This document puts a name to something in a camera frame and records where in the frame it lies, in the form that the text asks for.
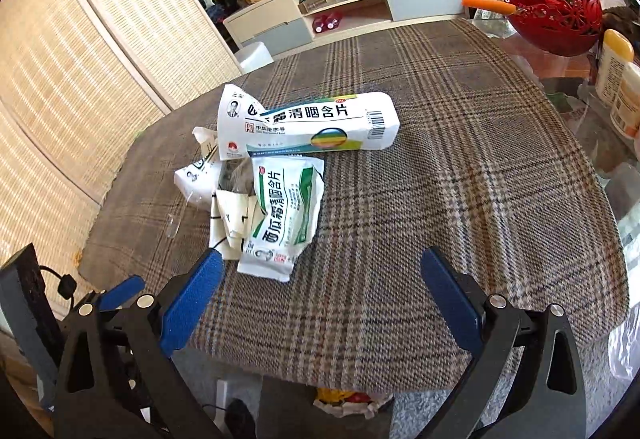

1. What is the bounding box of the white cream bottle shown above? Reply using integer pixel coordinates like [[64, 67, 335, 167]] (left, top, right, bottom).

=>
[[610, 62, 640, 140]]

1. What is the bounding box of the black trash bin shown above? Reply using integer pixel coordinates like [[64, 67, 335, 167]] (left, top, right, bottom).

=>
[[256, 377, 395, 439]]

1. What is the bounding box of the orange carrot stick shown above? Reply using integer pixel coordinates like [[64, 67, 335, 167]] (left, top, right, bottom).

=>
[[462, 0, 518, 16]]

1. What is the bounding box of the white green medicine packet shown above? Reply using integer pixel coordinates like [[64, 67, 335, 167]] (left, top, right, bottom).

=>
[[238, 155, 324, 283]]

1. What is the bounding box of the small white stool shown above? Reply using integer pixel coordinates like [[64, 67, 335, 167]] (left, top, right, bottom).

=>
[[234, 42, 273, 74]]

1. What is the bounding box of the white wooden TV cabinet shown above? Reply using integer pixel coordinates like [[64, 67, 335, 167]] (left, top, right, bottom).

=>
[[224, 0, 465, 59]]

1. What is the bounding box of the red plastic basket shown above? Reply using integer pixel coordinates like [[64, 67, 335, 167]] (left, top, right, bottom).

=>
[[505, 0, 603, 57]]

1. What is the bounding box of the yellow capped white bottle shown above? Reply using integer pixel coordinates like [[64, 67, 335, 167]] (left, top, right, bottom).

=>
[[596, 29, 634, 107]]

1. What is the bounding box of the yellow paper bag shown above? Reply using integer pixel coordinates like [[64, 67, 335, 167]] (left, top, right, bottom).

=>
[[316, 387, 354, 405]]

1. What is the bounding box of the white paper cup trash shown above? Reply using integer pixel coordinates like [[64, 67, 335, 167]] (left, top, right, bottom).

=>
[[174, 127, 222, 211]]

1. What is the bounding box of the white black line paper bag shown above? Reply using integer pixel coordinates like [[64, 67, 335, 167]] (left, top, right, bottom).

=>
[[208, 190, 264, 260]]

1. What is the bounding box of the long white medicine box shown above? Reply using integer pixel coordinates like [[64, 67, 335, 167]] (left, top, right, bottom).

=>
[[217, 84, 400, 161]]

